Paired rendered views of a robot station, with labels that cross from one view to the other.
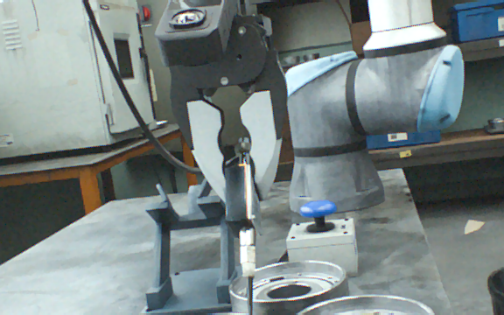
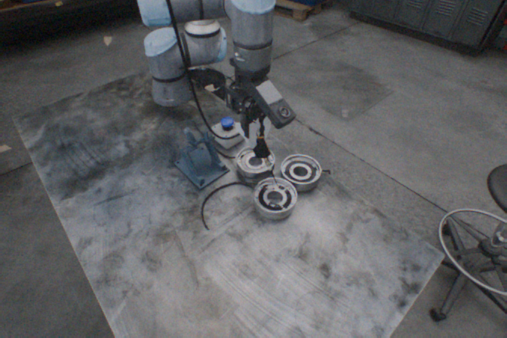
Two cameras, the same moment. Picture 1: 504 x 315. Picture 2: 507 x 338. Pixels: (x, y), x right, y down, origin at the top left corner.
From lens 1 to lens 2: 0.62 m
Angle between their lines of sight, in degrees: 58
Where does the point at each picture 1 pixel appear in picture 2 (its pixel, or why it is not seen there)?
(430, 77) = (221, 45)
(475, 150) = not seen: outside the picture
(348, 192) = (187, 93)
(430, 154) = (73, 3)
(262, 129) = (268, 124)
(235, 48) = not seen: hidden behind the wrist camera
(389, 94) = (205, 53)
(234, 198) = (265, 149)
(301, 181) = (164, 93)
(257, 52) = not seen: hidden behind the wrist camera
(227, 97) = not seen: outside the picture
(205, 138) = (253, 133)
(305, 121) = (166, 67)
